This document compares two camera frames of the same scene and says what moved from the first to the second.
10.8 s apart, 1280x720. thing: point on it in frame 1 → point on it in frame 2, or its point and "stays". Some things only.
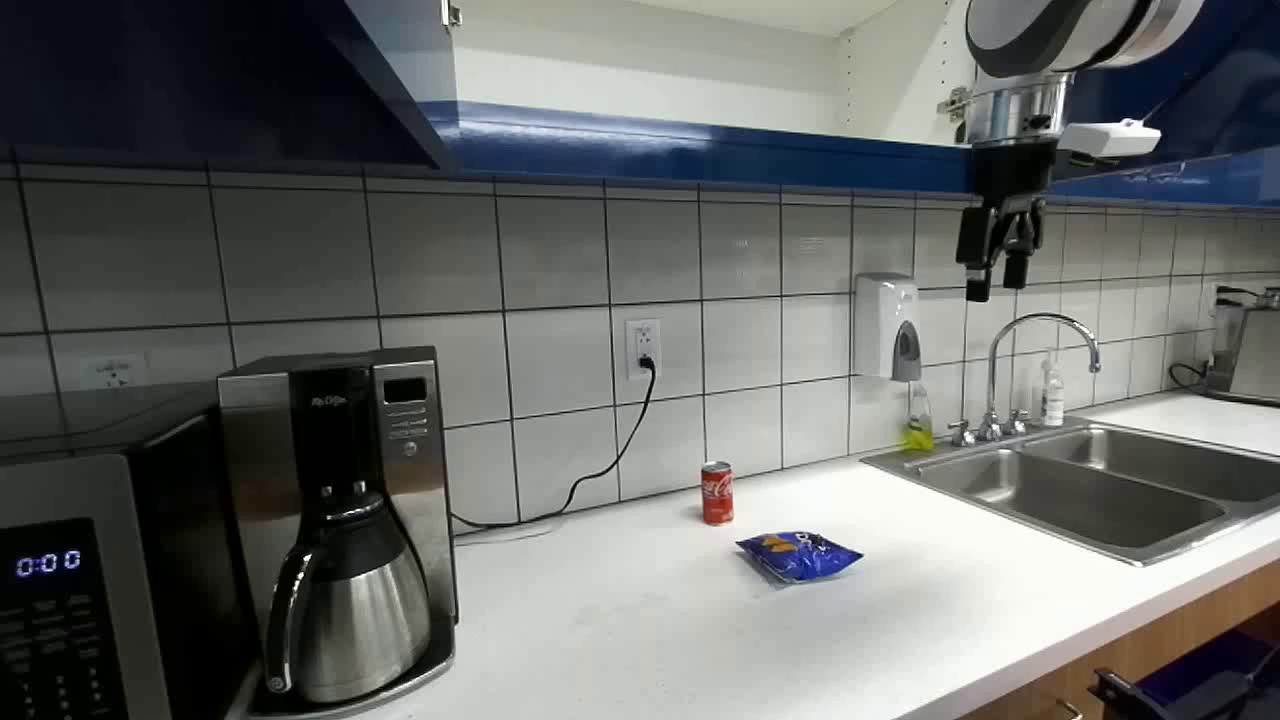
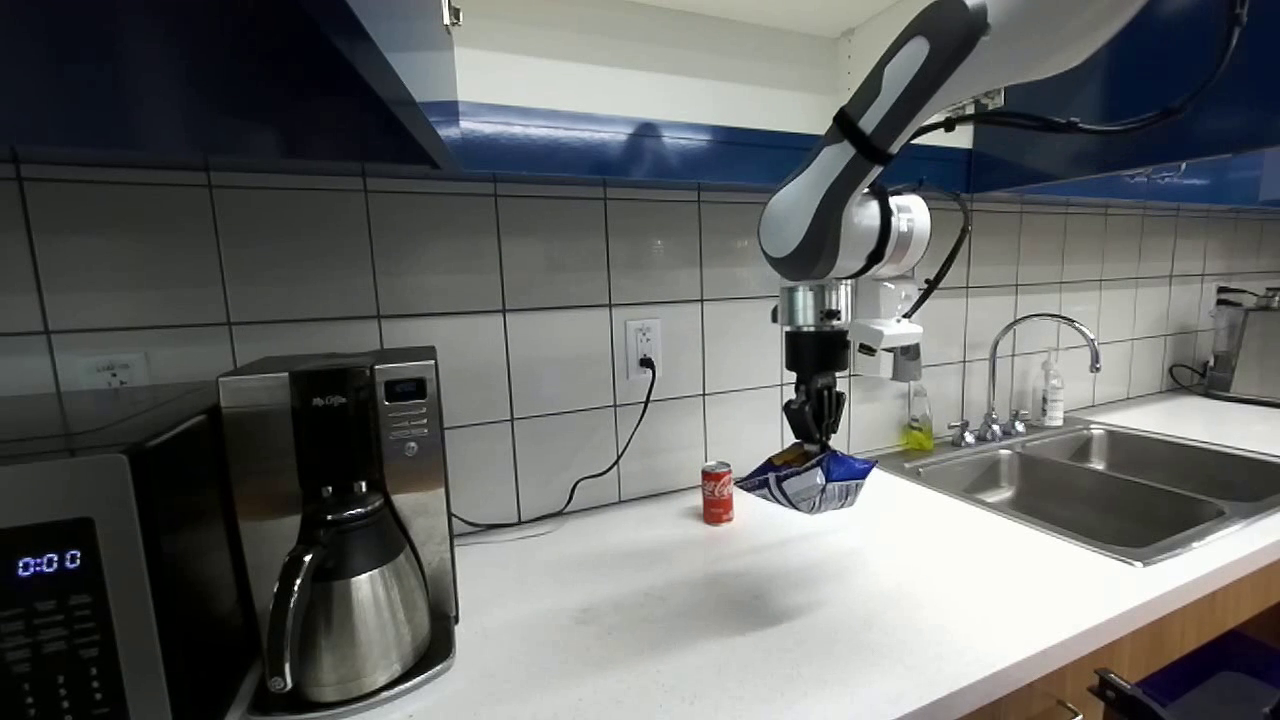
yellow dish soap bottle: (912, 436) stays
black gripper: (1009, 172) → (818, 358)
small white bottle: (1053, 388) stays
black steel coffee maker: (340, 522) stays
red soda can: (719, 493) stays
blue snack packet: (799, 554) → (810, 476)
